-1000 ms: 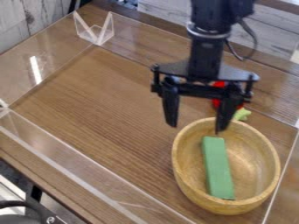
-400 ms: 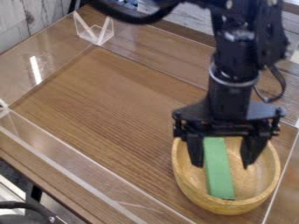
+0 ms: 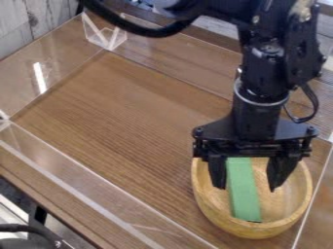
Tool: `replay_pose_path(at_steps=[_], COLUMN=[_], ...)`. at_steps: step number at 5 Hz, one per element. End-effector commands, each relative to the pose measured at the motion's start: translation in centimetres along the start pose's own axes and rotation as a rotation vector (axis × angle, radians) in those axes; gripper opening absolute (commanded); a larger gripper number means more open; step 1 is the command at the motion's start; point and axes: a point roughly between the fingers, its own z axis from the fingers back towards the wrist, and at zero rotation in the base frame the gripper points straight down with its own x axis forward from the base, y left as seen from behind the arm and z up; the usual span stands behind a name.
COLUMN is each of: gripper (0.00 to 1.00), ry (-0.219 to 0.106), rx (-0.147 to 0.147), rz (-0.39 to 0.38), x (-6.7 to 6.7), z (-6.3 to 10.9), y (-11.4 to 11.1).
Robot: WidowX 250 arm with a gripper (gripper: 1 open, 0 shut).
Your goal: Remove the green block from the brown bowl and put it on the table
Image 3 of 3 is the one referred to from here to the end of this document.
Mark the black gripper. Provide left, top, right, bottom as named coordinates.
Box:
left=191, top=80, right=318, bottom=192

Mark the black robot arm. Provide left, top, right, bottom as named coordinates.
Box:
left=81, top=0, right=326, bottom=189

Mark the green rectangular block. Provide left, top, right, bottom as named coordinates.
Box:
left=225, top=158, right=262, bottom=223

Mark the brown wooden bowl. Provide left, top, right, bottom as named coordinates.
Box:
left=191, top=158, right=312, bottom=239

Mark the clear acrylic tray wall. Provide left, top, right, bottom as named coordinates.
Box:
left=0, top=111, right=216, bottom=249

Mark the clear acrylic corner bracket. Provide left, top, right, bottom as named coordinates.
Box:
left=81, top=14, right=126, bottom=52

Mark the black table clamp mount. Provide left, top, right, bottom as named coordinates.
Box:
left=26, top=205, right=74, bottom=249

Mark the black cable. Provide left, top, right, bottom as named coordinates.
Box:
left=0, top=223, right=36, bottom=237

